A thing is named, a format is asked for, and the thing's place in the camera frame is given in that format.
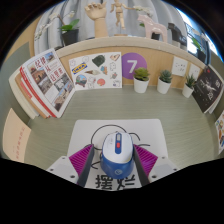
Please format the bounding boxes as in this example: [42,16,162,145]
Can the blue and white computer mouse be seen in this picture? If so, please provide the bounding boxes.
[100,131,135,179]

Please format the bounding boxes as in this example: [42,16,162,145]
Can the black cover book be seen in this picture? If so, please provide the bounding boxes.
[192,65,224,114]

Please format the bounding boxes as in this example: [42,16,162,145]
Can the white wall socket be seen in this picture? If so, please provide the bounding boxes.
[171,55,190,78]
[188,63,202,81]

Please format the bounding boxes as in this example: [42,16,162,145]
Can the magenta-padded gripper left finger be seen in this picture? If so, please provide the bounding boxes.
[46,143,96,188]

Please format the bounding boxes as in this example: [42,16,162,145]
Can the round purple number sign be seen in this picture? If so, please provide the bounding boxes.
[120,52,148,80]

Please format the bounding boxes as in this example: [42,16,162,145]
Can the wooden artist mannequin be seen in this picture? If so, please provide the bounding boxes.
[109,0,129,37]

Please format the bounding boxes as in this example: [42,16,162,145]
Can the white photo-cover book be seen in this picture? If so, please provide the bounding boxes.
[21,48,76,119]

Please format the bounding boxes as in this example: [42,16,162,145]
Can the pink wooden horse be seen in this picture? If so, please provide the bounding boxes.
[137,13,169,43]

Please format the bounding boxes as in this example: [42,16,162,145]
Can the colourful illustrated book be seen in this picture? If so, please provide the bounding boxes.
[214,109,224,155]

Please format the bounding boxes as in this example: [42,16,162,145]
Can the wooden hand model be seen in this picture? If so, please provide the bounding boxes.
[84,1,109,39]

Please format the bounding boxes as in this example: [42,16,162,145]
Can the black wooden horse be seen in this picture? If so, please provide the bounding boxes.
[167,22,188,48]

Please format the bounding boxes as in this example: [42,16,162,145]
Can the dark-framed glass window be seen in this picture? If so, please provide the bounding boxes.
[173,6,218,58]

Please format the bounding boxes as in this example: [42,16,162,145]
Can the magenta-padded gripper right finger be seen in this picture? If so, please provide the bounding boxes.
[132,143,179,187]

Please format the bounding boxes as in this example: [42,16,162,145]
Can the beige thin book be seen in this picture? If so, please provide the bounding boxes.
[2,107,32,164]

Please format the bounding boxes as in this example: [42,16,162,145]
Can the white orchid plant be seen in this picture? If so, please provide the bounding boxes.
[132,4,155,28]

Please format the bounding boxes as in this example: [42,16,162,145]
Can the white orchid in black pot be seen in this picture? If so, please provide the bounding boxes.
[189,31,209,63]
[34,10,81,47]

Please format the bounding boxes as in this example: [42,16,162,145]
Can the tan brown book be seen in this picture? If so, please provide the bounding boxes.
[14,71,49,120]

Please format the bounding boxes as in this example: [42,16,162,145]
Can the red book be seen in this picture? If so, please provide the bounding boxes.
[19,66,58,119]

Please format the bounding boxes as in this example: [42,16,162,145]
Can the white mouse pad with drawing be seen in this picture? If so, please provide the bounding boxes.
[66,118,168,192]

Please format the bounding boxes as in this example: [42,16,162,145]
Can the small succulent in white pot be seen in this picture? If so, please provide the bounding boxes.
[181,73,198,99]
[156,69,173,95]
[133,67,151,94]

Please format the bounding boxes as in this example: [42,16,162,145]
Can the white sticker sheet card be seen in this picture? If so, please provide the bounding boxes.
[68,51,123,92]

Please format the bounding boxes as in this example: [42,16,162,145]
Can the grey white curtain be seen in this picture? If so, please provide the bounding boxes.
[33,0,188,56]

